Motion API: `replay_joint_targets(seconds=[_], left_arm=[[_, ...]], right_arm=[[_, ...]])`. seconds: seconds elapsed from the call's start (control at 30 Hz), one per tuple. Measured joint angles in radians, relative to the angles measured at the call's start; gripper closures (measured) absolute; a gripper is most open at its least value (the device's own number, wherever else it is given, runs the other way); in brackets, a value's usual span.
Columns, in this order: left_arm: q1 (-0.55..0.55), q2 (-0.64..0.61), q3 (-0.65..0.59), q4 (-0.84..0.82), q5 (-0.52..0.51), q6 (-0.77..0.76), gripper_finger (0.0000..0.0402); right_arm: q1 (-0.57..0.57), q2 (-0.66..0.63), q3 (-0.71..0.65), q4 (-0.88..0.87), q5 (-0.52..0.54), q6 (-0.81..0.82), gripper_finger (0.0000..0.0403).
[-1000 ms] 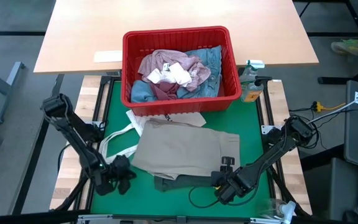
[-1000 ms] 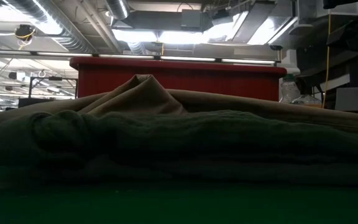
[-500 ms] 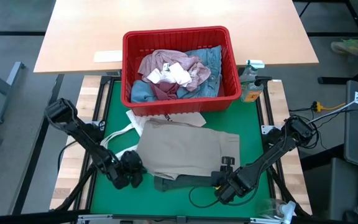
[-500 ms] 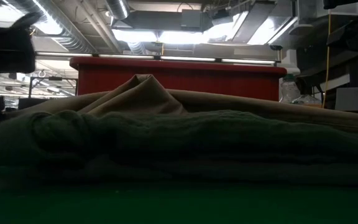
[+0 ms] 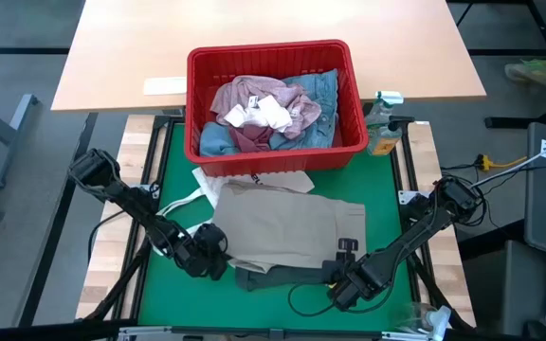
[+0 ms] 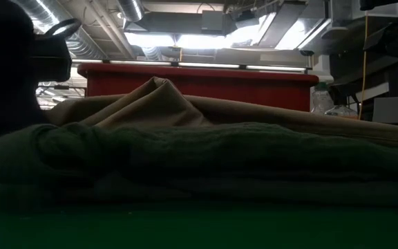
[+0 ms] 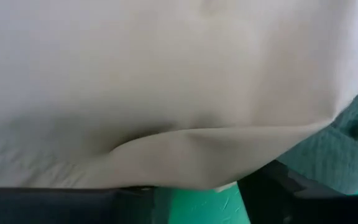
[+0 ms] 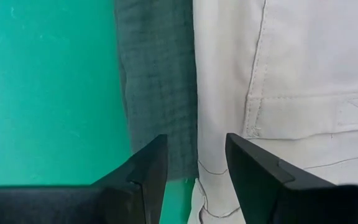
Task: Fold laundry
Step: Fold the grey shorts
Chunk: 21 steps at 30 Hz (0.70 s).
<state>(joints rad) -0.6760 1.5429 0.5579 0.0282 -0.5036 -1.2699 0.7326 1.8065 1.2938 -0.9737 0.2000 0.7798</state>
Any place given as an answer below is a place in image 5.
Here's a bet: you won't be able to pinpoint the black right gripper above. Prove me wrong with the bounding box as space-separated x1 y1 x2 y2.
327 238 391 312

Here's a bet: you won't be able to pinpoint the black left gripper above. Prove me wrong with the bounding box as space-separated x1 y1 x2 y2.
177 223 231 281

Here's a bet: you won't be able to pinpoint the beige khaki shorts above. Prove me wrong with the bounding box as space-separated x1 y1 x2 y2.
211 179 368 275

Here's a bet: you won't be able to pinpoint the dark green shirt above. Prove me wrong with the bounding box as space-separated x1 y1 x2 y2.
234 262 345 293

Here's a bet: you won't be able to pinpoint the red plastic laundry basket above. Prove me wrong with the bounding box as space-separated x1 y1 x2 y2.
185 39 371 177

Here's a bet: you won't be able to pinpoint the green table mat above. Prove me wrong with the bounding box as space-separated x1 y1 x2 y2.
137 120 414 332

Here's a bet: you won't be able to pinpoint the white canvas tote bag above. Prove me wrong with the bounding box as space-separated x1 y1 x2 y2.
156 165 317 238

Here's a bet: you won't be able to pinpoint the clear bottle with orange label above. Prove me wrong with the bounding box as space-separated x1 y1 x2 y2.
370 116 416 157

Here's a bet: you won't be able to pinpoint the clear spray bottle white trigger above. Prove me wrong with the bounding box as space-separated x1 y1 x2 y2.
391 302 452 341

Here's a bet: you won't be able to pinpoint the white garment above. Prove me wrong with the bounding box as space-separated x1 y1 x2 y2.
224 94 294 134

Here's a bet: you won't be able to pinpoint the blue denim garment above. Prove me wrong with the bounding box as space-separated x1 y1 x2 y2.
267 68 340 152

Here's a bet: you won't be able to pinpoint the white paper sheet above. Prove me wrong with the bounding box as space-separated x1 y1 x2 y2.
142 76 188 97

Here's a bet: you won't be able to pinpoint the mauve pink garment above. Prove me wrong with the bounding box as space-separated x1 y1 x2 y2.
209 74 324 141

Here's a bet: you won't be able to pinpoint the grey metal table leg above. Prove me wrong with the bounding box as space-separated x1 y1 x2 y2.
0 93 40 190

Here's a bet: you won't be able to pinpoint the light wooden desk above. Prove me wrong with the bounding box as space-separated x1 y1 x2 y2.
50 0 487 113

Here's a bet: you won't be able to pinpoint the person's foot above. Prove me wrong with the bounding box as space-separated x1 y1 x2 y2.
504 59 546 86

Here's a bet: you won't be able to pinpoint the black metal frame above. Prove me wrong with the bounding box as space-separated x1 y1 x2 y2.
76 113 476 341

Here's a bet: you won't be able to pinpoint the yellow power cable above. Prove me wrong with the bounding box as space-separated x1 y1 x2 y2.
476 153 530 171

